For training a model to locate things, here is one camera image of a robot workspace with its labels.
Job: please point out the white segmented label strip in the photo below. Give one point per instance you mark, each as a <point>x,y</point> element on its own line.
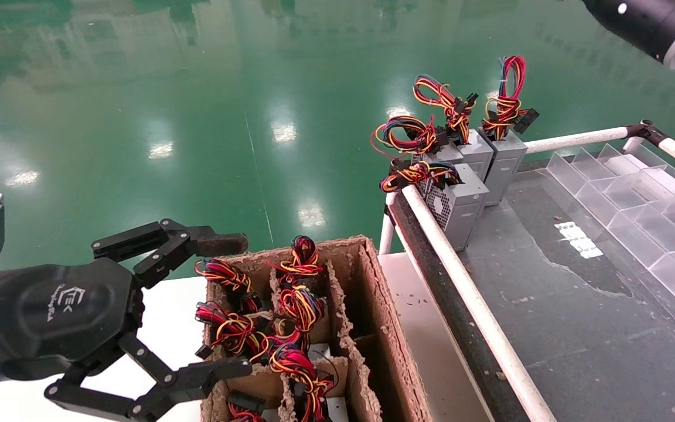
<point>578,240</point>

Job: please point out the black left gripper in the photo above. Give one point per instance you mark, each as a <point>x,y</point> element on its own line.
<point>50,316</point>

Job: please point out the white cross rail pipe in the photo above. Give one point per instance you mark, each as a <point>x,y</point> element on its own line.
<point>578,139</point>

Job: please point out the long white rail pipe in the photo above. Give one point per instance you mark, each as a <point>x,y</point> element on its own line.
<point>477,305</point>

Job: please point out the short white leg pipe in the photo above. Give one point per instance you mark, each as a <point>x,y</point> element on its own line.
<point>385,234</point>

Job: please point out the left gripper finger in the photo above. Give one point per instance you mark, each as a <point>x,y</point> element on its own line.
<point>220,245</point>

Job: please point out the dark conveyor table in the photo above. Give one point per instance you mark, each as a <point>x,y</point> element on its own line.
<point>578,351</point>

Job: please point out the clear acrylic divider tray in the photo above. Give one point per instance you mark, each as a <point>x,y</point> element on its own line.
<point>636,223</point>

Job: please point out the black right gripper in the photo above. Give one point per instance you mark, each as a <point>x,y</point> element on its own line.
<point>642,20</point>

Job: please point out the brown cardboard divider box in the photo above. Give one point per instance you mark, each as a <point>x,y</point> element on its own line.
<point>384,328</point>

